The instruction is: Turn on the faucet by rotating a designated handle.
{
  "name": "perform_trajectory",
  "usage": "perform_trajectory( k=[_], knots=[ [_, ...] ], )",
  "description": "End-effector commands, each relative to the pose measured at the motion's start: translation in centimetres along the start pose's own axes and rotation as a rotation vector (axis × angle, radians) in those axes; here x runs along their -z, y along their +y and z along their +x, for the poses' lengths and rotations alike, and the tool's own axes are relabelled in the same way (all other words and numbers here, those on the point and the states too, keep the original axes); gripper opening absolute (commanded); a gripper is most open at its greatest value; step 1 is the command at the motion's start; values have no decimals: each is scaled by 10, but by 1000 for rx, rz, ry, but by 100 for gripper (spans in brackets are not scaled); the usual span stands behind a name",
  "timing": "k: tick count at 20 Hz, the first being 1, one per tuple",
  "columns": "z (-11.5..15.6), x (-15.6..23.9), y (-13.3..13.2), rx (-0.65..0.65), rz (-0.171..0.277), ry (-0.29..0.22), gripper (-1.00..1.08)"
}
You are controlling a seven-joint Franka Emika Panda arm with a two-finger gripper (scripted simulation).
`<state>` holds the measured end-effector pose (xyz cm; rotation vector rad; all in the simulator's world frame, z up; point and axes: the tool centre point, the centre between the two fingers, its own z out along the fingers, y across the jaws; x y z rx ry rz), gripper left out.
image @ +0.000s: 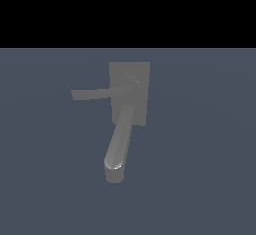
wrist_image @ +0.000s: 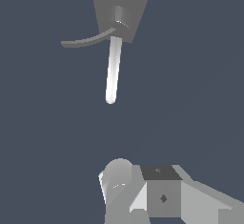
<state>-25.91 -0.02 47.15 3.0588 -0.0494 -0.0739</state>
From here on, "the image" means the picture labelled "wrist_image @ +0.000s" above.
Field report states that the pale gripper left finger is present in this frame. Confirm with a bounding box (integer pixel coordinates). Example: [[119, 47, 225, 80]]
[[97, 157, 148, 224]]

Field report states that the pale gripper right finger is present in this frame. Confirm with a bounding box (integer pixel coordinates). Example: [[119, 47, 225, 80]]
[[129, 164, 244, 224]]

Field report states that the grey curved faucet handle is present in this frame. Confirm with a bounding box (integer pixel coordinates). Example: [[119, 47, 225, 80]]
[[60, 27, 119, 50]]

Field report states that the grey square faucet base plate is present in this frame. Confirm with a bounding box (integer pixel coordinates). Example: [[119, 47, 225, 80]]
[[91, 0, 150, 44]]

